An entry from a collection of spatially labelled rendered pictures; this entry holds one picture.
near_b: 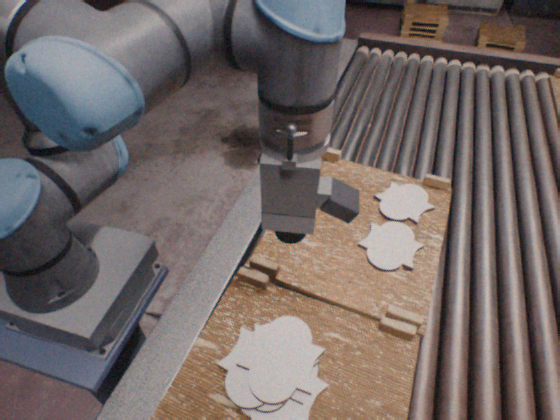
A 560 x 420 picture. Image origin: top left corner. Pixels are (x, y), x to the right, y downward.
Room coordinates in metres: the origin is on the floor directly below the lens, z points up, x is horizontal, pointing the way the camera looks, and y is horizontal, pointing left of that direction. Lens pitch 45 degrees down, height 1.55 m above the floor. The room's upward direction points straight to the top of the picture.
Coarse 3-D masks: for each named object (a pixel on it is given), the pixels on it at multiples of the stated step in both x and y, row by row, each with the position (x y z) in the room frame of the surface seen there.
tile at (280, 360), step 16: (288, 320) 0.31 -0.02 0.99; (256, 336) 0.28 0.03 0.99; (272, 336) 0.28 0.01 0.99; (288, 336) 0.28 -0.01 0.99; (304, 336) 0.28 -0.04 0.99; (256, 352) 0.25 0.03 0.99; (272, 352) 0.25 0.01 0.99; (288, 352) 0.25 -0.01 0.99; (304, 352) 0.25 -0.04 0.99; (320, 352) 0.25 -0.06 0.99; (256, 368) 0.23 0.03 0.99; (272, 368) 0.23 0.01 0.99; (288, 368) 0.23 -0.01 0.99; (304, 368) 0.23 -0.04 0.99; (256, 384) 0.21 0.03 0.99; (272, 384) 0.21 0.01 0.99; (288, 384) 0.21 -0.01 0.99; (304, 384) 0.21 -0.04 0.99; (272, 400) 0.18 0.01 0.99
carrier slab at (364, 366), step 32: (256, 288) 0.40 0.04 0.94; (224, 320) 0.34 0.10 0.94; (256, 320) 0.34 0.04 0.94; (320, 320) 0.34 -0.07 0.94; (352, 320) 0.34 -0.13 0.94; (192, 352) 0.28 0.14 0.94; (224, 352) 0.28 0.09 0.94; (352, 352) 0.28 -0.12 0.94; (384, 352) 0.28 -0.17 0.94; (416, 352) 0.28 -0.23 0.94; (192, 384) 0.23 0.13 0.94; (224, 384) 0.23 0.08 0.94; (352, 384) 0.23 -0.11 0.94; (384, 384) 0.23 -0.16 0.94; (160, 416) 0.18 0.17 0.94; (192, 416) 0.18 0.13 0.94; (224, 416) 0.18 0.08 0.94; (320, 416) 0.18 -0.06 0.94; (352, 416) 0.18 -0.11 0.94; (384, 416) 0.18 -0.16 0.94
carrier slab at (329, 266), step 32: (448, 192) 0.67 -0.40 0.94; (320, 224) 0.57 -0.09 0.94; (352, 224) 0.57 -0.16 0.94; (256, 256) 0.48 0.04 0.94; (288, 256) 0.48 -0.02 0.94; (320, 256) 0.48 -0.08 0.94; (352, 256) 0.48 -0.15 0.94; (416, 256) 0.48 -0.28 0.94; (320, 288) 0.40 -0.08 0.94; (352, 288) 0.40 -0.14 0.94; (384, 288) 0.40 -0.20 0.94; (416, 288) 0.40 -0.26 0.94
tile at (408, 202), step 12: (384, 192) 0.66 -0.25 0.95; (396, 192) 0.66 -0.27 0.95; (408, 192) 0.66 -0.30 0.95; (420, 192) 0.66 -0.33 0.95; (384, 204) 0.62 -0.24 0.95; (396, 204) 0.62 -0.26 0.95; (408, 204) 0.62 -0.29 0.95; (420, 204) 0.62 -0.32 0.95; (384, 216) 0.58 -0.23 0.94; (396, 216) 0.58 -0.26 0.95; (408, 216) 0.58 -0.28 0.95
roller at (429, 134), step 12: (444, 60) 1.41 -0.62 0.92; (444, 72) 1.34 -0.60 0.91; (432, 84) 1.25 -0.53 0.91; (432, 96) 1.15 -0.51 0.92; (432, 108) 1.07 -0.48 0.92; (432, 120) 1.00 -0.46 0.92; (432, 132) 0.94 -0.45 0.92; (420, 144) 0.90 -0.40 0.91; (432, 144) 0.89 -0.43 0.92; (420, 156) 0.84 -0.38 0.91; (432, 156) 0.84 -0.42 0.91; (420, 168) 0.78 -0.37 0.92
